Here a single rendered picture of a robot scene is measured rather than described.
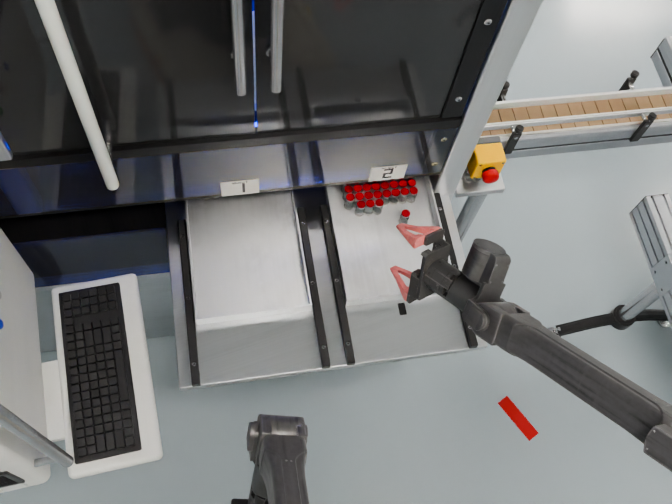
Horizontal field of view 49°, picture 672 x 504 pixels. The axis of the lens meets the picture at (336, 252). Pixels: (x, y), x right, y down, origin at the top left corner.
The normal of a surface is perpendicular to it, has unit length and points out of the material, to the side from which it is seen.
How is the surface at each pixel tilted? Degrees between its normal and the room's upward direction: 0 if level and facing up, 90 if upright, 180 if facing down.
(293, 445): 41
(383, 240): 0
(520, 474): 0
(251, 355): 0
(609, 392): 61
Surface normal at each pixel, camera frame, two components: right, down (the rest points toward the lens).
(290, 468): 0.19, -0.90
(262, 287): 0.08, -0.43
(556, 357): -0.81, -0.07
